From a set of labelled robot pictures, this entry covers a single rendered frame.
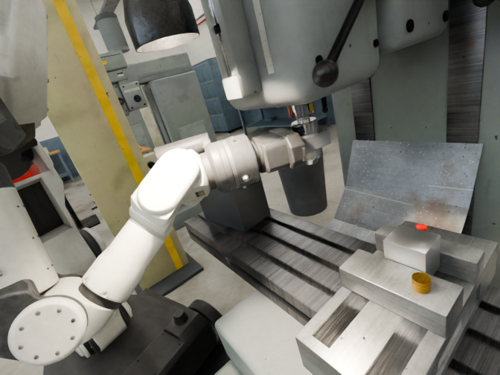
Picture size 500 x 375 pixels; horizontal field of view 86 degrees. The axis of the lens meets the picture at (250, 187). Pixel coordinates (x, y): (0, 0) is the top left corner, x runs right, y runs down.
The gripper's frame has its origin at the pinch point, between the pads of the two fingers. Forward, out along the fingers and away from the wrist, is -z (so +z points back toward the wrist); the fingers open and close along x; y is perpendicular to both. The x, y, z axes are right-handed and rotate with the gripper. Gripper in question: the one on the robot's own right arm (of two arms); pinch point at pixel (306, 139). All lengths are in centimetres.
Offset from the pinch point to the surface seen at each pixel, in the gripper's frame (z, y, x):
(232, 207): 14.8, 20.9, 27.6
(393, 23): -13.6, -14.8, -6.2
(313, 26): 1.9, -16.4, -11.5
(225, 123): -82, 91, 719
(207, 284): 44, 124, 129
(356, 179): -24.2, 23.8, 23.5
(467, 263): -11.9, 18.6, -20.8
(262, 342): 19.2, 37.7, -4.6
